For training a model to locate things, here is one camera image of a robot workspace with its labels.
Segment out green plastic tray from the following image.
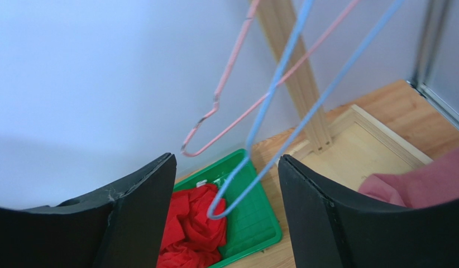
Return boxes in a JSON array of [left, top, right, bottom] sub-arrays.
[[174, 149, 283, 267]]

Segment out hanging pink t shirt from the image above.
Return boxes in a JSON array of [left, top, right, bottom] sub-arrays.
[[358, 148, 459, 209]]

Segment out wooden clothes rack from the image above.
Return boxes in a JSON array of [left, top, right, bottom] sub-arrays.
[[256, 1, 431, 190]]

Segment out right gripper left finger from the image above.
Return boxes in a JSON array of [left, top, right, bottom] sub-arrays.
[[0, 153, 177, 267]]

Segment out red t shirt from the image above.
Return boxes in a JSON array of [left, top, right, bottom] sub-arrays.
[[156, 184, 227, 267]]

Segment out pink wire hanger empty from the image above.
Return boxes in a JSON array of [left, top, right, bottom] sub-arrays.
[[181, 0, 360, 157]]

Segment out blue wire hanger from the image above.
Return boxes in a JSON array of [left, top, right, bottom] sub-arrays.
[[207, 0, 405, 220]]

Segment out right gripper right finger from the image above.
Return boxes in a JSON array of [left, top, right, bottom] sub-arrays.
[[278, 155, 459, 267]]

